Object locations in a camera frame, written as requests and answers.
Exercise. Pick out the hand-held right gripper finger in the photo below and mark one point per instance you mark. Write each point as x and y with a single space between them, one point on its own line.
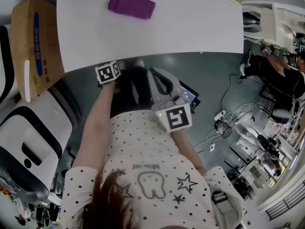
177 86
153 95

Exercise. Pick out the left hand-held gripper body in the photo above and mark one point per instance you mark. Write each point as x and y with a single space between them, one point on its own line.
106 74

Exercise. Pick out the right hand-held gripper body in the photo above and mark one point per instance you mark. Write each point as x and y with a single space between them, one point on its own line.
177 119

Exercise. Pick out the white desk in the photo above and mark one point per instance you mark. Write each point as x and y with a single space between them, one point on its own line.
178 32

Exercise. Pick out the person's right forearm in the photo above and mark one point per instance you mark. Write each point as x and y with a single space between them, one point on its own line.
186 149

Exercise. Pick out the person's left forearm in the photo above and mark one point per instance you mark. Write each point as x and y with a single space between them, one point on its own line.
100 113

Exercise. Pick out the person's left shoe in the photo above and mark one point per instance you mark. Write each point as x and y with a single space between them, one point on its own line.
122 65

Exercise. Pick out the person's shoe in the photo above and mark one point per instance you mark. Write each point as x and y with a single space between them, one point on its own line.
122 65
139 63

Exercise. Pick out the person's legs in black trousers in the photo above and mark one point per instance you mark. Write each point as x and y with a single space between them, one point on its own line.
133 89

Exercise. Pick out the person's right shoe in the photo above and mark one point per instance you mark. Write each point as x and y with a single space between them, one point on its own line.
139 63

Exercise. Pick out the white power strip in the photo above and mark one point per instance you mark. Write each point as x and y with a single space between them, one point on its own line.
219 115

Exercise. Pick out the white polka-dot shirt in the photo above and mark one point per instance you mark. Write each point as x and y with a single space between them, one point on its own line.
143 147

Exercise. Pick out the white plug adapter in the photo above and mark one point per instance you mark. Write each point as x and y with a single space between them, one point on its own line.
212 147

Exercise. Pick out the purple fabric pouch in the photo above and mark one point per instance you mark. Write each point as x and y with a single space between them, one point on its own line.
132 7

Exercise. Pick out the white flat stick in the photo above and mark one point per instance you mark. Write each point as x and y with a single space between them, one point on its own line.
27 80

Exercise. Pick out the white and black delivery robot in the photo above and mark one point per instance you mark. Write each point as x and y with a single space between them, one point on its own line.
35 128
6 61

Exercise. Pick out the brown cardboard box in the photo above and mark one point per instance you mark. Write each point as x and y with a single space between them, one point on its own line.
23 32

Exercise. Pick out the grey office chair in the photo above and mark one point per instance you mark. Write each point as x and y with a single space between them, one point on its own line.
283 113

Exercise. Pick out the white ornate vanity table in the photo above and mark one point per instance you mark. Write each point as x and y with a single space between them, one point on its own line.
274 18

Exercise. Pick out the black metal railing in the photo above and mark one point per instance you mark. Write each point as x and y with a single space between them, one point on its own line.
286 199

